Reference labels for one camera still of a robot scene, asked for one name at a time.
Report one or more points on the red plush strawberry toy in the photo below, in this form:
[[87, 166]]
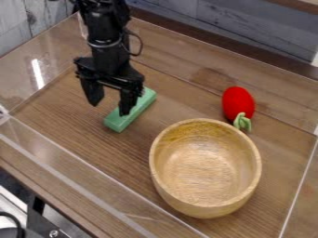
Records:
[[238, 106]]

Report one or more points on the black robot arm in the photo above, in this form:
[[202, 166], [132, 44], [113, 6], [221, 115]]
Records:
[[106, 18]]

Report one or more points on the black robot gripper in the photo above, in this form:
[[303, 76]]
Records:
[[108, 68]]

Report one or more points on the brown wooden bowl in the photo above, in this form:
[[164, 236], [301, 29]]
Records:
[[205, 167]]

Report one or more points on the green rectangular block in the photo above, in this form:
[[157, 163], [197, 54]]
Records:
[[117, 122]]

